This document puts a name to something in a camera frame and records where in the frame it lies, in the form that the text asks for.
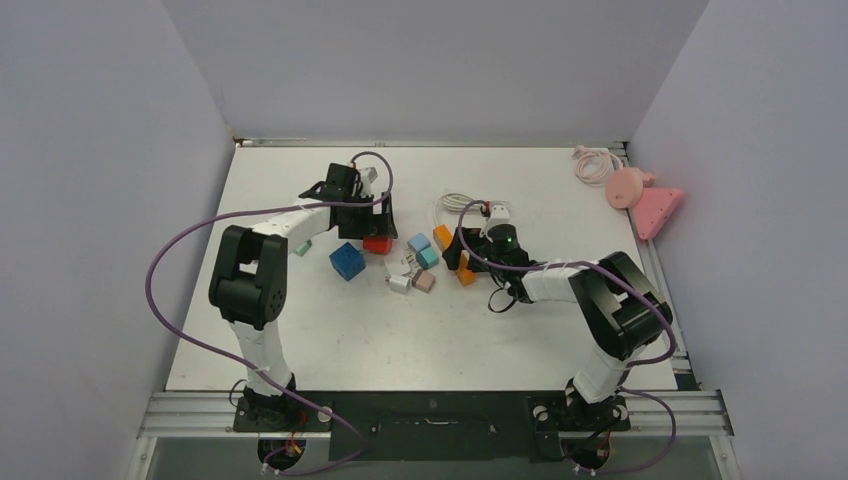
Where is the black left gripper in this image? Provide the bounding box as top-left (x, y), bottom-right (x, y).
top-left (339, 192), bottom-right (395, 240)

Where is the red cube socket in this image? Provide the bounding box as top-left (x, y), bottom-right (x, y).
top-left (362, 236), bottom-right (394, 255)

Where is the blue cube socket adapter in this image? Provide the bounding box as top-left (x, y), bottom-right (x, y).
top-left (328, 242), bottom-right (366, 282)

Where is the orange power strip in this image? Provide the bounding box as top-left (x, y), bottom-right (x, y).
top-left (432, 224), bottom-right (477, 287)

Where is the light green plug charger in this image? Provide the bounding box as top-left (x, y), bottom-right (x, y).
top-left (294, 240), bottom-right (312, 257)

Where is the white adapter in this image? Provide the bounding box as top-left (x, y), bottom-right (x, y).
top-left (383, 254), bottom-right (412, 276)

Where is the white power cord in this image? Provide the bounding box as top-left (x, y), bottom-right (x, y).
top-left (431, 192), bottom-right (513, 230)

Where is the light blue plug charger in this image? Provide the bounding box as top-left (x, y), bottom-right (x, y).
top-left (407, 232), bottom-right (431, 252)

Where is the teal plug charger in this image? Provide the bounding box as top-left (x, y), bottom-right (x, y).
top-left (415, 247), bottom-right (440, 270)

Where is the pink brown plug charger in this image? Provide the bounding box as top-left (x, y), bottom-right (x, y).
top-left (412, 269), bottom-right (436, 293)

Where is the pink cable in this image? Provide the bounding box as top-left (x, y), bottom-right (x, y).
top-left (571, 144), bottom-right (625, 189)

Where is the pink round socket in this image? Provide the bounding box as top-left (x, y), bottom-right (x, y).
top-left (605, 167), bottom-right (656, 210)

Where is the pink triangular power strip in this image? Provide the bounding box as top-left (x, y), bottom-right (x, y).
top-left (630, 187), bottom-right (685, 241)

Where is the white plug charger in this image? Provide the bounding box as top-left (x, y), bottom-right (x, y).
top-left (385, 275), bottom-right (412, 294)

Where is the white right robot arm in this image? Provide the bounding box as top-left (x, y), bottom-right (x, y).
top-left (442, 224), bottom-right (673, 428)

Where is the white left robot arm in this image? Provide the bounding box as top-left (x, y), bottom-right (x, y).
top-left (209, 162), bottom-right (397, 430)

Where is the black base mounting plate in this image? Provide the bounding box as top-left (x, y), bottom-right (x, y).
top-left (232, 390), bottom-right (631, 463)

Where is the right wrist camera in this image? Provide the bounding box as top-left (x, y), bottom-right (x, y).
top-left (481, 202), bottom-right (511, 231)

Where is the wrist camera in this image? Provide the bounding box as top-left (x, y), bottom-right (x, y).
top-left (481, 202), bottom-right (511, 231)
top-left (358, 167), bottom-right (379, 189)

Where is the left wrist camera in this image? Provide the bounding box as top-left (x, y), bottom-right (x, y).
top-left (358, 167), bottom-right (379, 189)

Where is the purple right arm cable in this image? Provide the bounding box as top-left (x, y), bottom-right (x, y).
top-left (455, 199), bottom-right (678, 369)

